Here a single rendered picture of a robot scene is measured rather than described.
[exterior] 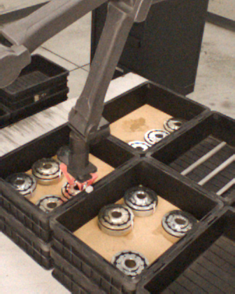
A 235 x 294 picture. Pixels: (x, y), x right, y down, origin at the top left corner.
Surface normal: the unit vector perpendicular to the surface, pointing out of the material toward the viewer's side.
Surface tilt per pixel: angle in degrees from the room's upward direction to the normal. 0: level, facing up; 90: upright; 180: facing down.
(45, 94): 90
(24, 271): 0
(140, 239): 0
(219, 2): 90
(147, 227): 0
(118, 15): 80
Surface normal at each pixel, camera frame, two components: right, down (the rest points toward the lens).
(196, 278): 0.03, -0.83
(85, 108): -0.70, 0.22
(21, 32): -0.09, -0.59
